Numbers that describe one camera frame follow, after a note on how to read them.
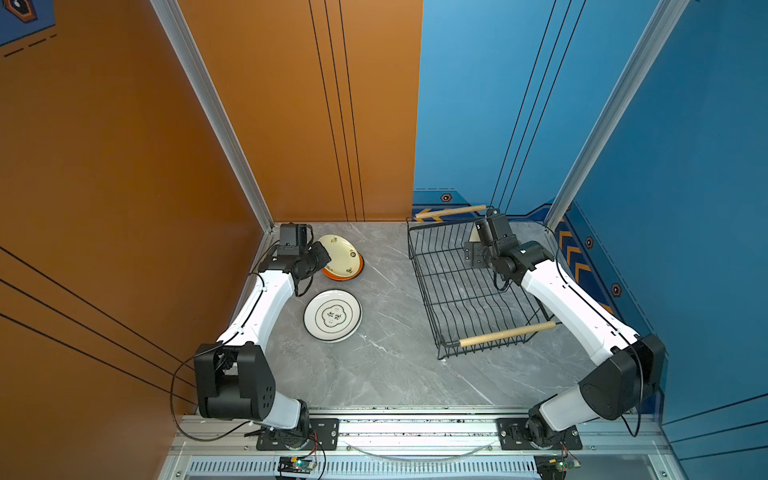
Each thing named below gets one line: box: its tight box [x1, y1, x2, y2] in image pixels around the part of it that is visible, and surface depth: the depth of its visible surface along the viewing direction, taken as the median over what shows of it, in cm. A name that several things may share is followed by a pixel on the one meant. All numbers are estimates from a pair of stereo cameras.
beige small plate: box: [318, 234, 364, 282], surface depth 94 cm
